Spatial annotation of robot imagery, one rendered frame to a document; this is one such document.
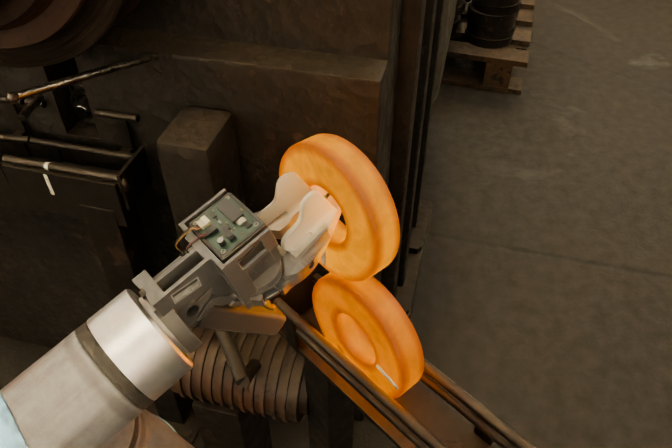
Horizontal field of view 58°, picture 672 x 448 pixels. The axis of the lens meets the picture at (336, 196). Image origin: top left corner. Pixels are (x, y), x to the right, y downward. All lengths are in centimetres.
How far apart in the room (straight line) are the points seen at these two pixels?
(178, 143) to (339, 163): 32
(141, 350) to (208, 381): 41
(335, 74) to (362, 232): 29
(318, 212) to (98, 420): 25
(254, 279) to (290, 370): 35
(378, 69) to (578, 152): 151
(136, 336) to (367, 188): 23
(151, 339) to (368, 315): 23
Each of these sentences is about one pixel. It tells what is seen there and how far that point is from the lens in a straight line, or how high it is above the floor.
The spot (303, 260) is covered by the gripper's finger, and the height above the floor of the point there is 86.
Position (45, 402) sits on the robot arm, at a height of 85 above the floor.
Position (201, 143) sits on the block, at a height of 80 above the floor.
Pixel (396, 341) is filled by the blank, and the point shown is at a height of 76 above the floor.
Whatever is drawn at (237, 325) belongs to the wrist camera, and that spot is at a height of 80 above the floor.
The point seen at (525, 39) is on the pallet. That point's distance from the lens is 260.
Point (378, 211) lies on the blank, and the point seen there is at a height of 90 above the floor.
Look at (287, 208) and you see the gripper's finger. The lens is 59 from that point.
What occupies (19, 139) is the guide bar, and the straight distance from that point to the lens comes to 110.
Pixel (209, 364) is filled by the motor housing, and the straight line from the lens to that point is 92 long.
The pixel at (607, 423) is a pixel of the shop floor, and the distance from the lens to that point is 157.
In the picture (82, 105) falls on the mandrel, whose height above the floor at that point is 75.
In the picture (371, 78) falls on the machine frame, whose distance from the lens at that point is 80.
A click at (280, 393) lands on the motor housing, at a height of 50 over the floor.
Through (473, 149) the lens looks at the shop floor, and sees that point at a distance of 217.
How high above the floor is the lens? 128
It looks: 42 degrees down
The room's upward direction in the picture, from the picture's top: straight up
